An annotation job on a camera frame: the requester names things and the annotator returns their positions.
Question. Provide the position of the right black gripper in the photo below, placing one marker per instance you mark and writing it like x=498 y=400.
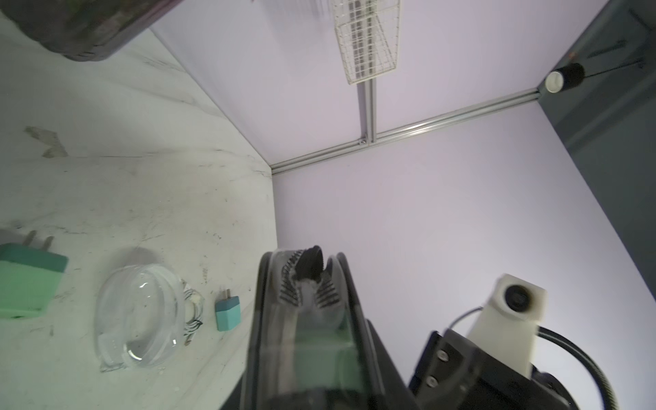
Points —
x=453 y=373

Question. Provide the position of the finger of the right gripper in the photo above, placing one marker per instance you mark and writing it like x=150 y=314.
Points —
x=233 y=401

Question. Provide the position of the green charger plug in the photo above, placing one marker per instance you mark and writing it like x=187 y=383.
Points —
x=329 y=360
x=29 y=277

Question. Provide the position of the right teal charger plug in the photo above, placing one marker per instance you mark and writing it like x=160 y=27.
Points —
x=227 y=311

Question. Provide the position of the dark glass flower vase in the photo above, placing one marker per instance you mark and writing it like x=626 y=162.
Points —
x=85 y=31

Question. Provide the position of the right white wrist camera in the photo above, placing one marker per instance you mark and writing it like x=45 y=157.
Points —
x=507 y=326

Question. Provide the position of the white wire wall basket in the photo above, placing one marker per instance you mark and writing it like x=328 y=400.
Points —
x=368 y=34

